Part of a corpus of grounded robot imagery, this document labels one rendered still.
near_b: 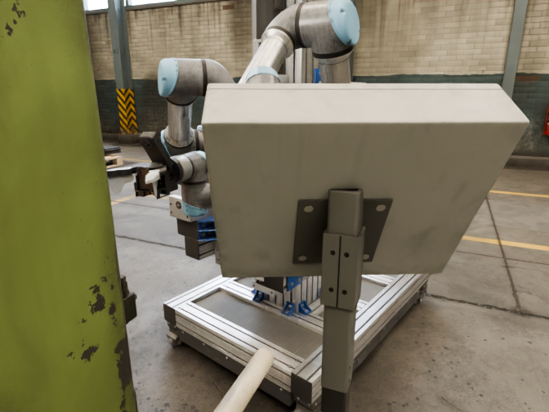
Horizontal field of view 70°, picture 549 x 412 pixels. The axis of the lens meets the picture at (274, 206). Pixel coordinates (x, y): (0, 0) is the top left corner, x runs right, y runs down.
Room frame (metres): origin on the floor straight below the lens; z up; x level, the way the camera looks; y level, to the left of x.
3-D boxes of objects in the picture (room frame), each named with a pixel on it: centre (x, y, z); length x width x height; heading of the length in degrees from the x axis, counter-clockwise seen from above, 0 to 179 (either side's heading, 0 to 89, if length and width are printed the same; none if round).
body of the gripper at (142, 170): (1.02, 0.31, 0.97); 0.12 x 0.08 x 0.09; 158
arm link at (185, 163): (1.09, 0.28, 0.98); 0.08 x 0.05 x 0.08; 68
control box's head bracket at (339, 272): (0.49, -0.09, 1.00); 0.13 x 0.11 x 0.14; 68
